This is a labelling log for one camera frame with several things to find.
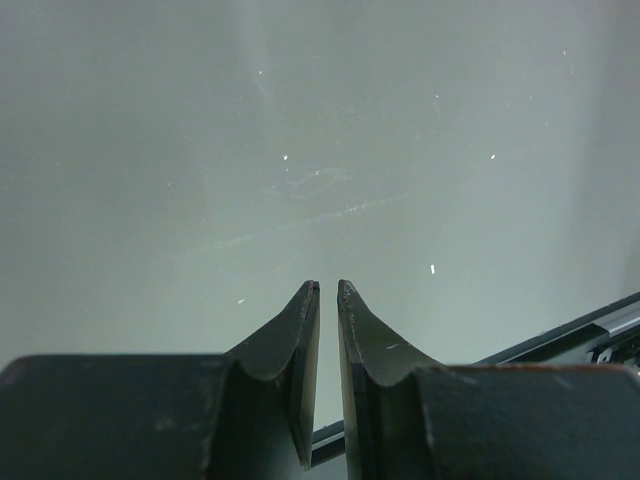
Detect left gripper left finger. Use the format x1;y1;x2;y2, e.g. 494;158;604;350
1;281;320;479

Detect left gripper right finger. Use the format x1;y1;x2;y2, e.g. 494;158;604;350
336;278;640;480

